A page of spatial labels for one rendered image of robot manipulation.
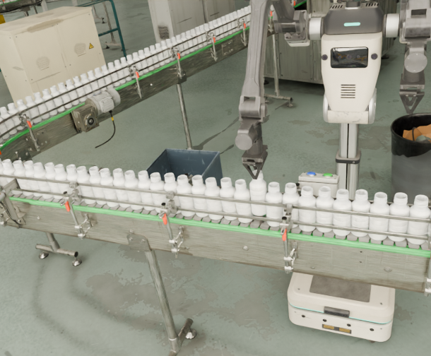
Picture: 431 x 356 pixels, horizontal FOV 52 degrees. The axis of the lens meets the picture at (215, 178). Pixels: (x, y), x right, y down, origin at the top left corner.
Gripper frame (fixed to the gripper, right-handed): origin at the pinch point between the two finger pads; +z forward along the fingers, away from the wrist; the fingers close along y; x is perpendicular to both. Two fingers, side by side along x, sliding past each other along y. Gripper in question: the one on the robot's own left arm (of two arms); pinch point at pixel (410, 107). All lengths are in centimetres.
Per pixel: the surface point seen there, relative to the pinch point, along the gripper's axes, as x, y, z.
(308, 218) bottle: 28.8, -17.9, 33.6
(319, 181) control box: 27.9, -1.8, 28.5
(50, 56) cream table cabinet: 381, 264, 56
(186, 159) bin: 105, 42, 50
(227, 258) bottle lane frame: 60, -20, 56
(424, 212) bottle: -6.4, -16.6, 27.3
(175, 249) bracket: 79, -26, 50
